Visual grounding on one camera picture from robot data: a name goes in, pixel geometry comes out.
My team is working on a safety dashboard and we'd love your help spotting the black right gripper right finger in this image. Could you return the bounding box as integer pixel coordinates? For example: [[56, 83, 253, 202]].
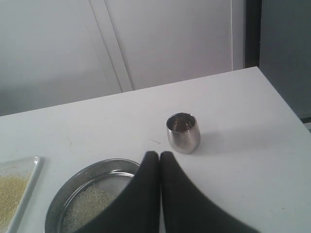
[[160, 151, 257, 233]]

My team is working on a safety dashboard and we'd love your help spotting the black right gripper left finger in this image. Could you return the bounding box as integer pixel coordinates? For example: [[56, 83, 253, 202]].
[[77, 151, 160, 233]]

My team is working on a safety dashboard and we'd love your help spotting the yellow grain powder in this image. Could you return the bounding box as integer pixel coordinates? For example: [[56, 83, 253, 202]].
[[0, 176, 120, 233]]

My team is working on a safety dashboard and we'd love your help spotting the round steel mesh sieve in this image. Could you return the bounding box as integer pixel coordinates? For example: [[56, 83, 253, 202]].
[[44, 158, 141, 233]]

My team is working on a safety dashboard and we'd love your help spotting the stainless steel cup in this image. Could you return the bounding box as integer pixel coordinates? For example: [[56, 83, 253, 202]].
[[166, 112, 201, 154]]

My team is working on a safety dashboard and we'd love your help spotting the white rectangular tray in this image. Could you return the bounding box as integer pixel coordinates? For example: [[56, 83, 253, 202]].
[[0, 156, 44, 233]]

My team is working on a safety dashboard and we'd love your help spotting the white cabinet behind table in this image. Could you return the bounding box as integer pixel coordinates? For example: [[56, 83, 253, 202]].
[[0, 0, 253, 116]]

